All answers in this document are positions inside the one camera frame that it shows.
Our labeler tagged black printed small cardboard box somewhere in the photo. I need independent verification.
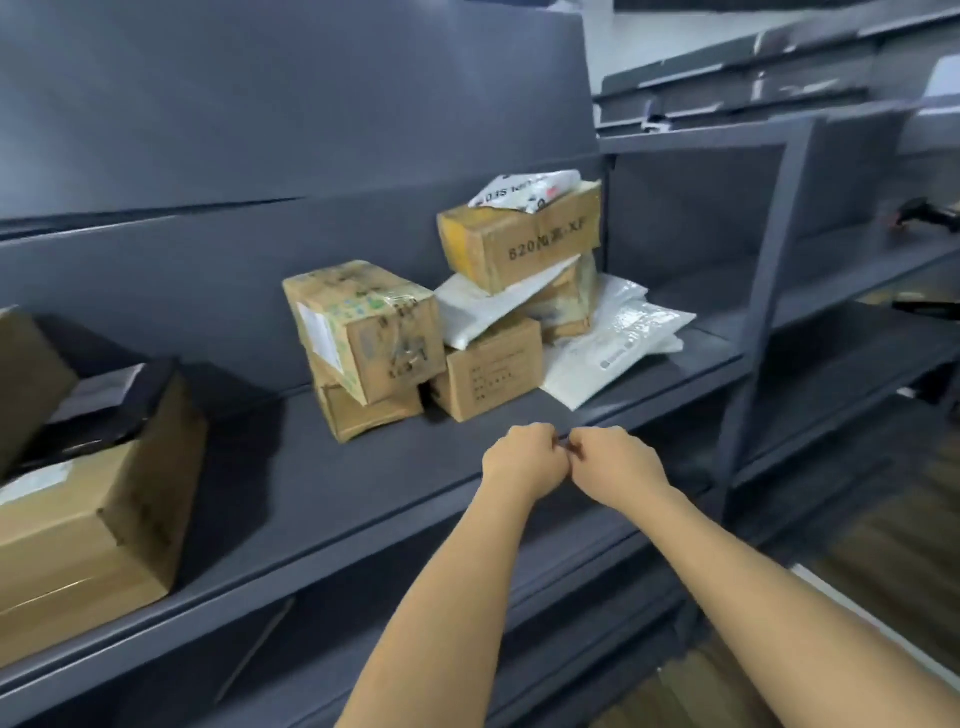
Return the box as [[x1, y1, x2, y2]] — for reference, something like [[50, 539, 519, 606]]
[[429, 317, 546, 424]]

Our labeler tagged white paper sheet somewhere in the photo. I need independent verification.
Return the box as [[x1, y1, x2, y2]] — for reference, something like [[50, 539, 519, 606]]
[[926, 56, 960, 99]]

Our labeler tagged person's left hand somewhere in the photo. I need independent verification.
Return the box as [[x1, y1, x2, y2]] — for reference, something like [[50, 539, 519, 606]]
[[481, 423, 579, 505]]

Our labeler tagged person's right forearm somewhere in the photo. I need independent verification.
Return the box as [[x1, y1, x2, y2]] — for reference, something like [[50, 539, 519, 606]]
[[637, 479, 960, 728]]

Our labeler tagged long black lettered cardboard box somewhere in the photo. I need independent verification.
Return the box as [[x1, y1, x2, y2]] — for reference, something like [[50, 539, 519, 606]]
[[436, 178, 604, 297]]

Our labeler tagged white black-lettered poly bag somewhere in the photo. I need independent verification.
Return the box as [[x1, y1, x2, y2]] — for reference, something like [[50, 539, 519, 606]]
[[467, 170, 584, 217]]

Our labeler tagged black handheld scanner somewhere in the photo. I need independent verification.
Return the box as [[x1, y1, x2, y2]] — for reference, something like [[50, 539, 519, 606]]
[[888, 196, 960, 235]]

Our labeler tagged person's right hand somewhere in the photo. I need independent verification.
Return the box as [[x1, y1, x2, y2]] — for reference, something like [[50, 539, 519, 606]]
[[566, 425, 673, 505]]

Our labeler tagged large white poly mailer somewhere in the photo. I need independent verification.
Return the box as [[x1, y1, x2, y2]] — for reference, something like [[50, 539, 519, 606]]
[[538, 273, 699, 412]]

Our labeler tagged person's left forearm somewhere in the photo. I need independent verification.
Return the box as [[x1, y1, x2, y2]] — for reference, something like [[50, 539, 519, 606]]
[[333, 479, 541, 728]]

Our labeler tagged white label tall cardboard box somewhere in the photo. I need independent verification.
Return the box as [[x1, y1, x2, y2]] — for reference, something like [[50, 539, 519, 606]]
[[282, 260, 446, 408]]

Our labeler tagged red logo cardboard box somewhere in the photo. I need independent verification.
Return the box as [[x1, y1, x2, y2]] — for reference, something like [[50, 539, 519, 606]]
[[0, 372, 210, 671]]

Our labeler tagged medium brown cardboard box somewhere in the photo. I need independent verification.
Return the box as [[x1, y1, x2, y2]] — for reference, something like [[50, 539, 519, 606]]
[[0, 305, 81, 478]]

